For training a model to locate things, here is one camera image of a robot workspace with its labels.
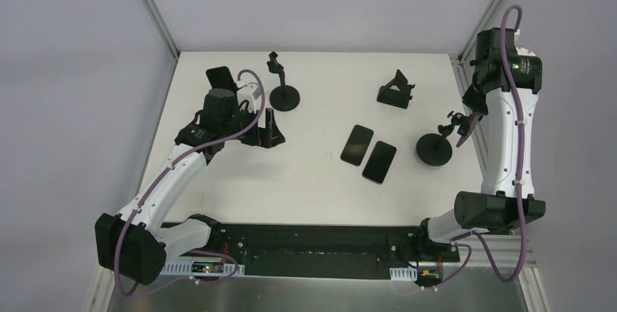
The black folding phone stand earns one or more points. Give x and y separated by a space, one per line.
397 92

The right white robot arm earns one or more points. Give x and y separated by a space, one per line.
503 99

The white cable duct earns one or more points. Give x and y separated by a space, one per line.
403 274
202 267

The black round-base phone stand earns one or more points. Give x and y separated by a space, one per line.
282 98

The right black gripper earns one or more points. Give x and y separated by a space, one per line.
476 102

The left white cable duct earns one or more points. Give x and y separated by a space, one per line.
202 267

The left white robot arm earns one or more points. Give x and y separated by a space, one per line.
134 242

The black phone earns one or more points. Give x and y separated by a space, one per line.
357 144
221 78

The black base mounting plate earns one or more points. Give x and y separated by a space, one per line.
329 252

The right white cable duct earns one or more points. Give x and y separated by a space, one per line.
403 274

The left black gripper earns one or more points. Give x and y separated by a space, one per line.
263 129

